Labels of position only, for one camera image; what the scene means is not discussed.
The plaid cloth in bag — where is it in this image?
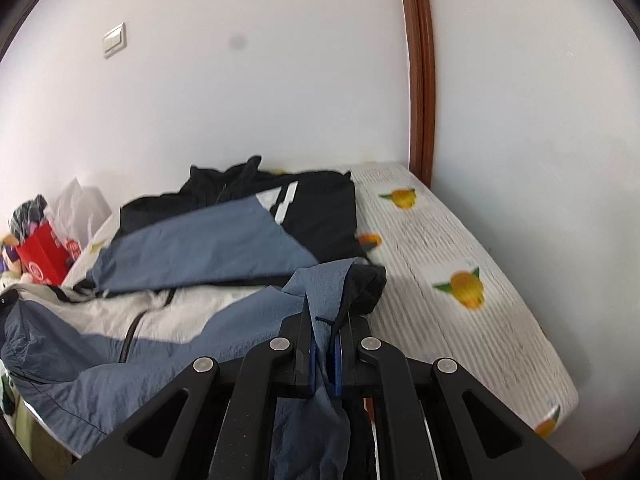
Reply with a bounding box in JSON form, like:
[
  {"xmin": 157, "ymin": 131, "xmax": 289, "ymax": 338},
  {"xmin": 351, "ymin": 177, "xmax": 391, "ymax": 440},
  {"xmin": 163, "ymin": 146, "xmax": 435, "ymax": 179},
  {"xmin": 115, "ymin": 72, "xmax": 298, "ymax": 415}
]
[{"xmin": 10, "ymin": 194, "xmax": 48, "ymax": 244}]

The black white blue jacket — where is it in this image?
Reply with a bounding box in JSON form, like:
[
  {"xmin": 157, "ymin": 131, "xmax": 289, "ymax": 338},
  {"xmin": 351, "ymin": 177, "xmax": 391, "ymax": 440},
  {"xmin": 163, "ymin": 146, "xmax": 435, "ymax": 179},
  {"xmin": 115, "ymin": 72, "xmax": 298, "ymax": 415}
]
[{"xmin": 1, "ymin": 157, "xmax": 386, "ymax": 479}]

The fruit print mattress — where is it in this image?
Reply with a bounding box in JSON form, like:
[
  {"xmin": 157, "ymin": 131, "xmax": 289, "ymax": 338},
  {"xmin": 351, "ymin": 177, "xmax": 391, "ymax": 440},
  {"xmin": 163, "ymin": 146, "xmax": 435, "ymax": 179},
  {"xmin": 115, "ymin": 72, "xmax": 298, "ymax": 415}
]
[{"xmin": 352, "ymin": 165, "xmax": 578, "ymax": 437}]

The red paper gift bag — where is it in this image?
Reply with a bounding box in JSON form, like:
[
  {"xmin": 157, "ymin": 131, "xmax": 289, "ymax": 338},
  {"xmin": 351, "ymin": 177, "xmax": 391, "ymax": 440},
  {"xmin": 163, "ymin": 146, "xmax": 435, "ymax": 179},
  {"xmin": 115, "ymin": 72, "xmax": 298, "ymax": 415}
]
[{"xmin": 17, "ymin": 221, "xmax": 81, "ymax": 286}]

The green bed sheet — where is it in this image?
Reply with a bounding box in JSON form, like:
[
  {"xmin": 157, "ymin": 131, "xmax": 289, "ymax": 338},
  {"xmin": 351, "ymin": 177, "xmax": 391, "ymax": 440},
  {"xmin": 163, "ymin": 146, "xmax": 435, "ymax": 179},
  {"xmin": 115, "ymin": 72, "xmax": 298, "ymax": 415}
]
[{"xmin": 14, "ymin": 399, "xmax": 74, "ymax": 479}]

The brown wooden door frame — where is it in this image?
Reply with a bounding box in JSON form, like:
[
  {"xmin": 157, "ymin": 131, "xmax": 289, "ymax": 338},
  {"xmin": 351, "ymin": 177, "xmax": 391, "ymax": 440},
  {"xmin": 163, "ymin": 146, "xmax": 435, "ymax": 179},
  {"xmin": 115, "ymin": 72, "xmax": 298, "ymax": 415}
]
[{"xmin": 402, "ymin": 0, "xmax": 436, "ymax": 186}]

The white Miniso plastic bag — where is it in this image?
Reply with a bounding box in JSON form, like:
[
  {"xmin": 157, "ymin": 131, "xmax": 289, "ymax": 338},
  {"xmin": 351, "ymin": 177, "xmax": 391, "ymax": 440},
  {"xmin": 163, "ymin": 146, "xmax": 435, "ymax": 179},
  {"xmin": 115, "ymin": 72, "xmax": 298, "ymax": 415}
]
[{"xmin": 44, "ymin": 179, "xmax": 112, "ymax": 254}]

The white wall light switch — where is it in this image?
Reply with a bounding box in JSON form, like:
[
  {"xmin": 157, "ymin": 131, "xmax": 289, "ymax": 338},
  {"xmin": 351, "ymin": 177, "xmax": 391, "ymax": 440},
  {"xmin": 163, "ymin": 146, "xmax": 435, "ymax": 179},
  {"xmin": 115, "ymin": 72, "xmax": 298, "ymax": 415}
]
[{"xmin": 102, "ymin": 23, "xmax": 127, "ymax": 58}]

